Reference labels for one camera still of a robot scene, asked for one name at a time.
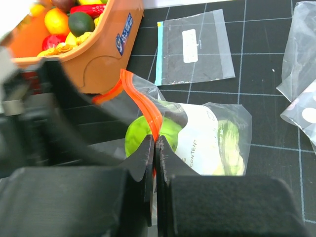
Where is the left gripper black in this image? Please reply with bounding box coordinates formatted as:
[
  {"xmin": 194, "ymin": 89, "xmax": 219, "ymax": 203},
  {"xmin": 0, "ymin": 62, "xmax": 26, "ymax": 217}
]
[{"xmin": 0, "ymin": 59, "xmax": 128, "ymax": 178}]

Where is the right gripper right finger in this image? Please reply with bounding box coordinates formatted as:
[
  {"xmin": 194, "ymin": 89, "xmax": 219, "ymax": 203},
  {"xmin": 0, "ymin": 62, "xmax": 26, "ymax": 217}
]
[{"xmin": 156, "ymin": 136, "xmax": 309, "ymax": 237}]

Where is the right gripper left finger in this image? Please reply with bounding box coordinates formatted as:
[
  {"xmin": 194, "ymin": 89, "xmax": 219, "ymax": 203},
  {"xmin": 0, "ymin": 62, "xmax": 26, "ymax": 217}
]
[{"xmin": 0, "ymin": 135, "xmax": 155, "ymax": 237}]

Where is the toy cauliflower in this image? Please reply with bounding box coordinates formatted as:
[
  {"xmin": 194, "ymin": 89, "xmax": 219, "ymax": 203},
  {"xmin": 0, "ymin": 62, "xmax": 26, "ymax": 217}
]
[{"xmin": 213, "ymin": 120, "xmax": 245, "ymax": 176}]

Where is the orange zipper clear bag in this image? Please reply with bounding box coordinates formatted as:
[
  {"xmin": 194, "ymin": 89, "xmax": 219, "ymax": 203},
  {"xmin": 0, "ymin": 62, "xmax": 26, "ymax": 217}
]
[{"xmin": 92, "ymin": 69, "xmax": 252, "ymax": 237}]

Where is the blue zipper clear bag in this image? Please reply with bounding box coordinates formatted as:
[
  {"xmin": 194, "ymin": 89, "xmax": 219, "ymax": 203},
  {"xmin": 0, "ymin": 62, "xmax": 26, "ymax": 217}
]
[{"xmin": 155, "ymin": 9, "xmax": 235, "ymax": 86}]

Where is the polka dot zip bag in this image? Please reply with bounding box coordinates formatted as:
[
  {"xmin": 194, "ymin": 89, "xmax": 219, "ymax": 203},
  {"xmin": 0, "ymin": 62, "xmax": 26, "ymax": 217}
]
[{"xmin": 280, "ymin": 80, "xmax": 316, "ymax": 152}]

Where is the clear crumpled plastic bag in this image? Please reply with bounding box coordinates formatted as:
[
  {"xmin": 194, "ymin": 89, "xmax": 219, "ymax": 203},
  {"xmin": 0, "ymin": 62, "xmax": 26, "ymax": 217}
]
[{"xmin": 277, "ymin": 1, "xmax": 316, "ymax": 102}]

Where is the orange plastic basket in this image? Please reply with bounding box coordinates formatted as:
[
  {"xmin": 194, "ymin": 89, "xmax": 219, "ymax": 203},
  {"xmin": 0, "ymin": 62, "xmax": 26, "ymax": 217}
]
[{"xmin": 8, "ymin": 0, "xmax": 144, "ymax": 94}]

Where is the yellow toy lemon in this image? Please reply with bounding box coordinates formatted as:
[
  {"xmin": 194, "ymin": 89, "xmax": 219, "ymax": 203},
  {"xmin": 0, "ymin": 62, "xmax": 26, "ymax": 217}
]
[{"xmin": 44, "ymin": 8, "xmax": 70, "ymax": 36}]

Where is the red toy chili pepper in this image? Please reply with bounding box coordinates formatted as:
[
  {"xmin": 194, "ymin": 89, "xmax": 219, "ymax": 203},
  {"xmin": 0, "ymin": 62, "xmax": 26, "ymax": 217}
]
[{"xmin": 70, "ymin": 4, "xmax": 106, "ymax": 18}]

